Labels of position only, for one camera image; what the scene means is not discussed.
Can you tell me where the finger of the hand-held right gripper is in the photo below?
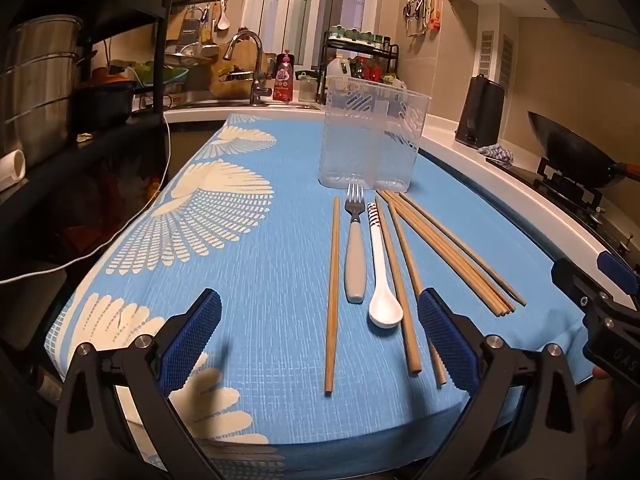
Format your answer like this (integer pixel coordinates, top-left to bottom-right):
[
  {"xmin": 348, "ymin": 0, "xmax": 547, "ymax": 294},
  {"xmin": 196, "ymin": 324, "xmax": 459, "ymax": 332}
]
[
  {"xmin": 551, "ymin": 258, "xmax": 610, "ymax": 313},
  {"xmin": 596, "ymin": 252, "xmax": 640, "ymax": 308}
]

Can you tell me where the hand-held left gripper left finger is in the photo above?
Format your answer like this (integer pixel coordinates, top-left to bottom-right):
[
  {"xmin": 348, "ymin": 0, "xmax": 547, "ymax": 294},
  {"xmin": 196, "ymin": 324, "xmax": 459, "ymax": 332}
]
[{"xmin": 52, "ymin": 287, "xmax": 231, "ymax": 480}]

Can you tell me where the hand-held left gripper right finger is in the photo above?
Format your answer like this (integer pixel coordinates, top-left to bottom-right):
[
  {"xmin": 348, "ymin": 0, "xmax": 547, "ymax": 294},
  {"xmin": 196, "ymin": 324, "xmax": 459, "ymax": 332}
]
[{"xmin": 410, "ymin": 287, "xmax": 588, "ymax": 480}]

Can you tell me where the white ceramic spoon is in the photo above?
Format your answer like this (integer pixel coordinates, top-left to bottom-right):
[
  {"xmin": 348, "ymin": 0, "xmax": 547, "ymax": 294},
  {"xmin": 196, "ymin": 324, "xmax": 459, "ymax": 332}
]
[{"xmin": 366, "ymin": 202, "xmax": 404, "ymax": 329}]

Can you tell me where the grey handled metal fork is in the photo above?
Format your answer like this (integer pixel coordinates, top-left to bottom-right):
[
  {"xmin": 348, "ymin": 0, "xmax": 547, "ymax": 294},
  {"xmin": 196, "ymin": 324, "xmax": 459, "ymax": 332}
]
[{"xmin": 344, "ymin": 183, "xmax": 367, "ymax": 304}]

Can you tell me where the clear plastic utensil holder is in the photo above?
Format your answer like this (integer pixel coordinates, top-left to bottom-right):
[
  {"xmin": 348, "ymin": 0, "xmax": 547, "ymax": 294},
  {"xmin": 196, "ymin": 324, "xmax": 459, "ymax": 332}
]
[{"xmin": 318, "ymin": 76, "xmax": 432, "ymax": 193}]

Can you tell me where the blue feather print tablecloth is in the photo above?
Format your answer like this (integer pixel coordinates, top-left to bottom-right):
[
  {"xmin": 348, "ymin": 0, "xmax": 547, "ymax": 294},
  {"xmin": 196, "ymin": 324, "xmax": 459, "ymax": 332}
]
[{"xmin": 44, "ymin": 112, "xmax": 608, "ymax": 466}]

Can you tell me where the black wok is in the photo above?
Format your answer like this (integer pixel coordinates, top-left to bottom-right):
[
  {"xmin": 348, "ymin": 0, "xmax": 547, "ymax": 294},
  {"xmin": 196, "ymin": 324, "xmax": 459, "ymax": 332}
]
[{"xmin": 527, "ymin": 110, "xmax": 640, "ymax": 190}]

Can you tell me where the checkered dish cloth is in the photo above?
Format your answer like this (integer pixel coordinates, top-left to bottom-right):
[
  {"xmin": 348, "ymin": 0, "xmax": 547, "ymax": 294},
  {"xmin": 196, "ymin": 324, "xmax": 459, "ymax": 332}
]
[{"xmin": 477, "ymin": 144, "xmax": 515, "ymax": 168}]

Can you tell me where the black electric kettle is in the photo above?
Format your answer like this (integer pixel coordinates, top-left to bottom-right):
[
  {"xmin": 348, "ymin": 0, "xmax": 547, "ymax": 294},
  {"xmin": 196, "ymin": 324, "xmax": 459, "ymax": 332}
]
[{"xmin": 455, "ymin": 75, "xmax": 506, "ymax": 148}]

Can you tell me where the white paper roll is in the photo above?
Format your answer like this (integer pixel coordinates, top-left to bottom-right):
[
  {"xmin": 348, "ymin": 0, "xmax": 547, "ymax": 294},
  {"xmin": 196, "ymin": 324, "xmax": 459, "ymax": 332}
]
[{"xmin": 0, "ymin": 150, "xmax": 27, "ymax": 192}]

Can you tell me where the black frying pan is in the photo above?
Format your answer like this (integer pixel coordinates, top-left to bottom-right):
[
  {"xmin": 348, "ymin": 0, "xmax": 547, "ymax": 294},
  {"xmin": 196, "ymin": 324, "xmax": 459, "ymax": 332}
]
[{"xmin": 72, "ymin": 80, "xmax": 151, "ymax": 128}]

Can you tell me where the chrome kitchen faucet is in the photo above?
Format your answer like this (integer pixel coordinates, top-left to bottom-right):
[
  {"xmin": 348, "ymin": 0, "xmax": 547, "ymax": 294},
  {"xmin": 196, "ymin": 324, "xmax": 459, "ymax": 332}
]
[{"xmin": 222, "ymin": 30, "xmax": 269, "ymax": 107}]

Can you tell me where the green plastic basin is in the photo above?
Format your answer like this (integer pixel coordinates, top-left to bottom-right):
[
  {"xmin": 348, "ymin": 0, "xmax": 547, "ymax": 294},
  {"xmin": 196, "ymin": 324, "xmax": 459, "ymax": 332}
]
[{"xmin": 132, "ymin": 62, "xmax": 189, "ymax": 86}]

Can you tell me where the red dish soap pouch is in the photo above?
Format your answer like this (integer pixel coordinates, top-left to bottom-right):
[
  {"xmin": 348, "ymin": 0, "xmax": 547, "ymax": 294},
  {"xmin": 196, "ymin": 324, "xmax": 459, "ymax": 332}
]
[{"xmin": 272, "ymin": 51, "xmax": 295, "ymax": 102}]

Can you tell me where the wooden cutting board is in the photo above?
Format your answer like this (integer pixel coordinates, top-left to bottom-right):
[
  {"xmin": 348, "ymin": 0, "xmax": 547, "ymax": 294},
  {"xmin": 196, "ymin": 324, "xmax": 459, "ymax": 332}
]
[{"xmin": 210, "ymin": 40, "xmax": 273, "ymax": 99}]

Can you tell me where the glass jar with green lid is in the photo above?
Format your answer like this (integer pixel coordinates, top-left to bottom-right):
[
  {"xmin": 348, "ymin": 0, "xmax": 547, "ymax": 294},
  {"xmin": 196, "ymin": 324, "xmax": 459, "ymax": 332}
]
[{"xmin": 298, "ymin": 71, "xmax": 319, "ymax": 103}]

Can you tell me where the stainless steel pot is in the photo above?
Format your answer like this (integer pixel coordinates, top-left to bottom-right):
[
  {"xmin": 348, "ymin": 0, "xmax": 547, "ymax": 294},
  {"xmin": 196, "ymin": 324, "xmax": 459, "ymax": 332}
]
[
  {"xmin": 5, "ymin": 15, "xmax": 84, "ymax": 68},
  {"xmin": 0, "ymin": 52, "xmax": 82, "ymax": 163}
]

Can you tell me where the black metal shelf unit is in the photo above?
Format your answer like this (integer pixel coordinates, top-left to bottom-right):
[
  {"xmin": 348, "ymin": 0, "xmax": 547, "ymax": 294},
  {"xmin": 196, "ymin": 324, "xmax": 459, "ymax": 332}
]
[{"xmin": 0, "ymin": 0, "xmax": 231, "ymax": 193}]

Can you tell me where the metal dish basket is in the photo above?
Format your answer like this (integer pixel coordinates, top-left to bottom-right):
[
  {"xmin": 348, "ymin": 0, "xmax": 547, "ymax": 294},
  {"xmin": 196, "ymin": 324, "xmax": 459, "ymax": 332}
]
[{"xmin": 165, "ymin": 42, "xmax": 217, "ymax": 68}]

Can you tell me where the black spice rack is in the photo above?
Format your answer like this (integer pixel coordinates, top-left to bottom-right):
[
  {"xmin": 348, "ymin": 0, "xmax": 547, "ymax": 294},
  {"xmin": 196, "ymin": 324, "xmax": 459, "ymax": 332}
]
[{"xmin": 320, "ymin": 25, "xmax": 401, "ymax": 86}]

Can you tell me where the white plastic jug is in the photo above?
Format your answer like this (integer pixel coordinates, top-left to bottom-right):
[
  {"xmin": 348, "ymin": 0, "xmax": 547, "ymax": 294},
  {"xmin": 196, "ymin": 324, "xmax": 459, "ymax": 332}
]
[{"xmin": 326, "ymin": 54, "xmax": 352, "ymax": 80}]

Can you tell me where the metal grater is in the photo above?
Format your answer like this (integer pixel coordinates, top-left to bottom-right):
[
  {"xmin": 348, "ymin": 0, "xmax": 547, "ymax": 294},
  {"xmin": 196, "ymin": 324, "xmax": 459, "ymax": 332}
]
[{"xmin": 177, "ymin": 7, "xmax": 201, "ymax": 47}]

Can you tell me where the row of spice jars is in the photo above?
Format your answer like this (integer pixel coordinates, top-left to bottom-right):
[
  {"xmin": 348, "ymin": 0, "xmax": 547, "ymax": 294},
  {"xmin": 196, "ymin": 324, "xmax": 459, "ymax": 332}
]
[{"xmin": 327, "ymin": 25, "xmax": 392, "ymax": 45}]

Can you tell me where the white power cable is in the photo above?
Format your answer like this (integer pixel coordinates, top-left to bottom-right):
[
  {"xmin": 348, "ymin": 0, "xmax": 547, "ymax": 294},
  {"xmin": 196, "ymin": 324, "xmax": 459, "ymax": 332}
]
[{"xmin": 0, "ymin": 65, "xmax": 174, "ymax": 283}]

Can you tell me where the wall vent grille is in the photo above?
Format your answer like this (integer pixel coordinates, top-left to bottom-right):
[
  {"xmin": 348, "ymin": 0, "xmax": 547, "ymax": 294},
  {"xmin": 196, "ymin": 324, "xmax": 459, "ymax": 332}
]
[
  {"xmin": 480, "ymin": 30, "xmax": 496, "ymax": 79},
  {"xmin": 500, "ymin": 35, "xmax": 515, "ymax": 87}
]

